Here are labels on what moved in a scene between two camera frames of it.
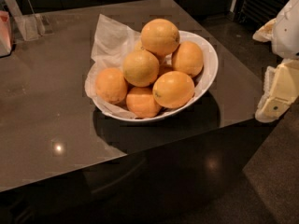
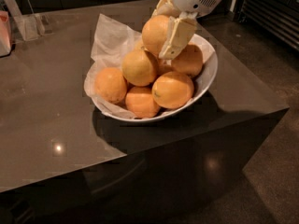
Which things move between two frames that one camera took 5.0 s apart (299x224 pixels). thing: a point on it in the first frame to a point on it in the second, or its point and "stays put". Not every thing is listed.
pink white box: [6, 39] stays put
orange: [188, 58] stays put
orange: [140, 68] stays put
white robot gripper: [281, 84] to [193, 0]
